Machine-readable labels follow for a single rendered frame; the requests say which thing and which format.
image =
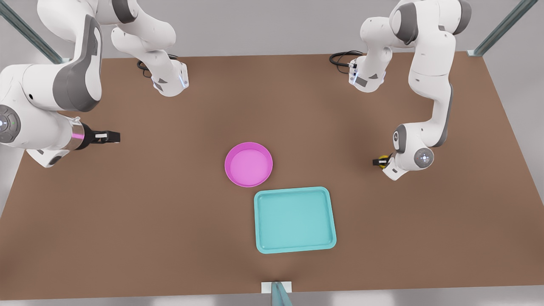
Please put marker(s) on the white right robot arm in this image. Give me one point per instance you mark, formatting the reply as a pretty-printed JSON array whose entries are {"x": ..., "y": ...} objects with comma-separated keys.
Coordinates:
[{"x": 38, "y": 93}]

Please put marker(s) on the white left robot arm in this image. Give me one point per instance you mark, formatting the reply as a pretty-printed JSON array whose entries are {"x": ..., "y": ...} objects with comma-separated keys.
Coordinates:
[{"x": 429, "y": 80}]

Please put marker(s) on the teal rectangular tray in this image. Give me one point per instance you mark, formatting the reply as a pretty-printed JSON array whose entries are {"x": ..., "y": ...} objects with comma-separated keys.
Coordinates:
[{"x": 294, "y": 220}]

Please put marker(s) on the pink round plate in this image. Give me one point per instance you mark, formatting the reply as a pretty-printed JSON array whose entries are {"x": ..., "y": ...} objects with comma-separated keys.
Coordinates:
[{"x": 248, "y": 165}]

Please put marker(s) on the silver frame post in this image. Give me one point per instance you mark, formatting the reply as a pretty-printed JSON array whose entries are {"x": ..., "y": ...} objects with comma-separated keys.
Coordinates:
[
  {"x": 501, "y": 29},
  {"x": 278, "y": 293},
  {"x": 29, "y": 34}
]

